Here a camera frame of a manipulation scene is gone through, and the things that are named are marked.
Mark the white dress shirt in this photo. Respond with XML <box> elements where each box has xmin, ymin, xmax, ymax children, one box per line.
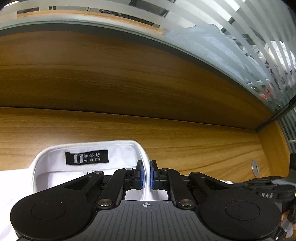
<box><xmin>0</xmin><ymin>139</ymin><xmax>234</xmax><ymax>241</ymax></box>

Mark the frosted glass desk partition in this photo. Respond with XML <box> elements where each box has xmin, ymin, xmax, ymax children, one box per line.
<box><xmin>1</xmin><ymin>1</ymin><xmax>295</xmax><ymax>152</ymax></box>

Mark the silver desk cable grommet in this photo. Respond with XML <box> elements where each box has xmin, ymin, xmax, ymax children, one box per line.
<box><xmin>251</xmin><ymin>160</ymin><xmax>259</xmax><ymax>177</ymax></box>

